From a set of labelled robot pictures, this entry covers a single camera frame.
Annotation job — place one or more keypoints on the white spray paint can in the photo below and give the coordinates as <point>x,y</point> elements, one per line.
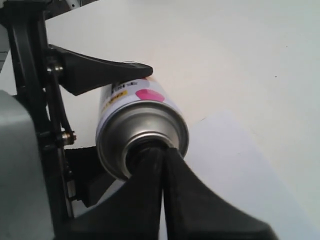
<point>133,116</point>

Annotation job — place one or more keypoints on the white paper stack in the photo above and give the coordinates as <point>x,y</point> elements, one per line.
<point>225,158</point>

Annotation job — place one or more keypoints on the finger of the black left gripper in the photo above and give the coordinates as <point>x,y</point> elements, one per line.
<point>90,178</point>

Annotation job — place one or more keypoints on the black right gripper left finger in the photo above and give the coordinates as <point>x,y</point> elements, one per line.
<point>132,213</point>

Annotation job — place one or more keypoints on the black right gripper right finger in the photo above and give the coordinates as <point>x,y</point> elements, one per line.
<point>194,212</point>

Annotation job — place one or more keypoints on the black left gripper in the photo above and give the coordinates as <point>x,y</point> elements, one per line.
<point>25,24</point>

